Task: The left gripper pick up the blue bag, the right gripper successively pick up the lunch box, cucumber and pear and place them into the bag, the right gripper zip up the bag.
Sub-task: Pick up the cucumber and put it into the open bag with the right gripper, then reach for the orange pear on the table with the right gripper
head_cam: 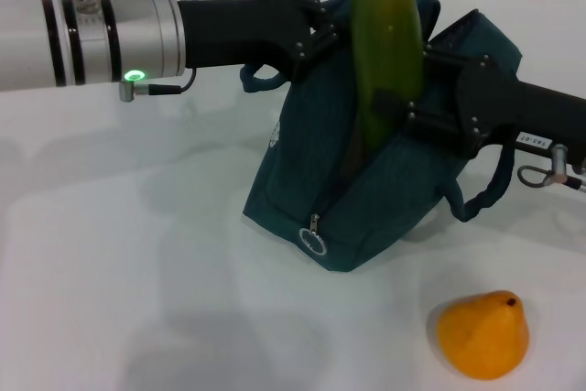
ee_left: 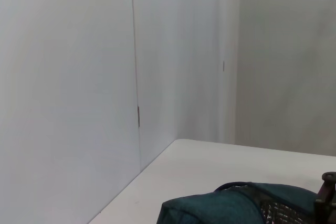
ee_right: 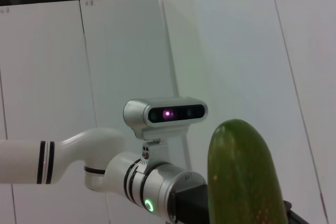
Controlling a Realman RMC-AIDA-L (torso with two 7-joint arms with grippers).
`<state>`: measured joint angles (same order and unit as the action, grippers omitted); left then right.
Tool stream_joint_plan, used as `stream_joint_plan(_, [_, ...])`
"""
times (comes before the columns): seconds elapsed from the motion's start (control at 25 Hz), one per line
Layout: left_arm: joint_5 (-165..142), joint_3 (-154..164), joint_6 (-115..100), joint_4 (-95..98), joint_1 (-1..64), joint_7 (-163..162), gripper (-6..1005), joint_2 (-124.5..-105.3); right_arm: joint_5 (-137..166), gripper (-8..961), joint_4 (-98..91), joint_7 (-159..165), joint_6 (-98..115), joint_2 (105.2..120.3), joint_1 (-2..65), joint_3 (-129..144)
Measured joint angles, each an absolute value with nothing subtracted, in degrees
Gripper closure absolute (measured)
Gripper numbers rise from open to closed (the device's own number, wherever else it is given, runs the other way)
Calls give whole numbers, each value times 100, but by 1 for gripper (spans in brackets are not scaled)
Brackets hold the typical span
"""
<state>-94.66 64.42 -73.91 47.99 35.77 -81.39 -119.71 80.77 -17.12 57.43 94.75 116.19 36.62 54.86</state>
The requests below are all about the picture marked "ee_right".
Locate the green cucumber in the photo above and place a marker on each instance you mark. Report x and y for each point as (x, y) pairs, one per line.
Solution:
(244, 176)

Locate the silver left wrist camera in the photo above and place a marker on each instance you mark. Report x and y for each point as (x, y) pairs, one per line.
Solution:
(136, 113)

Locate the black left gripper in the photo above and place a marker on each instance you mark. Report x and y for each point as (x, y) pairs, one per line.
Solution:
(191, 205)

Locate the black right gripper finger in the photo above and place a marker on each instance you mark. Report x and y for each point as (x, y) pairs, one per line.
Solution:
(292, 216)

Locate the white partition cabinet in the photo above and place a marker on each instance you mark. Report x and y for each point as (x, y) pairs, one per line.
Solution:
(118, 51)

